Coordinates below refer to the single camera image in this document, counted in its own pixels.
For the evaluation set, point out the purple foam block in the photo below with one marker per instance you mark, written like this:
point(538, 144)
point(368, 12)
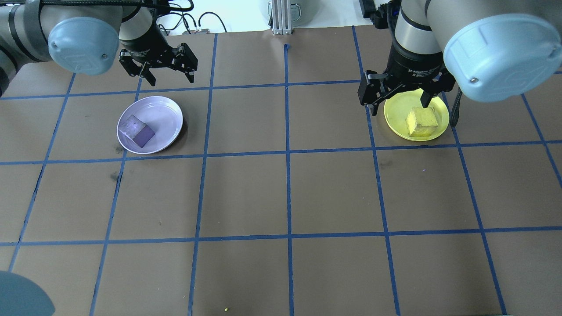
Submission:
point(137, 131)

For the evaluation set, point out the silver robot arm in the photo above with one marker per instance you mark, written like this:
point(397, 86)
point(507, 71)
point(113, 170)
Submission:
point(500, 57)
point(83, 44)

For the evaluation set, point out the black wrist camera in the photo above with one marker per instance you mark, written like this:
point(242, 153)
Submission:
point(380, 13)

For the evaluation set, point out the hub strip with red plugs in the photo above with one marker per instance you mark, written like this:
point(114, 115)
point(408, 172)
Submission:
point(198, 30)

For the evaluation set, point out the yellow plate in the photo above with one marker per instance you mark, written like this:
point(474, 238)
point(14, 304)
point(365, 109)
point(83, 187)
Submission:
point(395, 120)

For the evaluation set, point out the aluminium profile post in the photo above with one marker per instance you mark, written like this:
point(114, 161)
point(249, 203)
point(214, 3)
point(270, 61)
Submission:
point(281, 17)

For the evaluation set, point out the yellow foam block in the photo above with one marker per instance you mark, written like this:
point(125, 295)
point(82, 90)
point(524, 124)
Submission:
point(422, 122)

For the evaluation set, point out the purple plate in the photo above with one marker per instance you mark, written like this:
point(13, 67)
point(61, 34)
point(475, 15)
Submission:
point(164, 114)

